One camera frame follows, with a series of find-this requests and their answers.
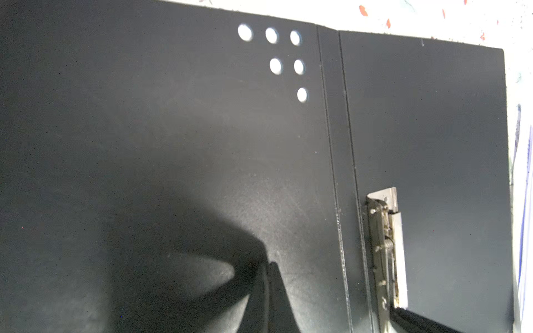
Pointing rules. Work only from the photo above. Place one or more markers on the metal folder clip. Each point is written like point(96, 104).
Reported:
point(388, 254)

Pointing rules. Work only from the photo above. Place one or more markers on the printed paper sheet near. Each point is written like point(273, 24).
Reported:
point(522, 218)

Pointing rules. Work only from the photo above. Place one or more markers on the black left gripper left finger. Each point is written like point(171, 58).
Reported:
point(268, 308)

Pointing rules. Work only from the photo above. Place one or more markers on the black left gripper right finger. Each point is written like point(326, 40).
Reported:
point(403, 320)

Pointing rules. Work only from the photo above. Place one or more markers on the blue folder with black inside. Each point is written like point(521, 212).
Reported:
point(154, 154)

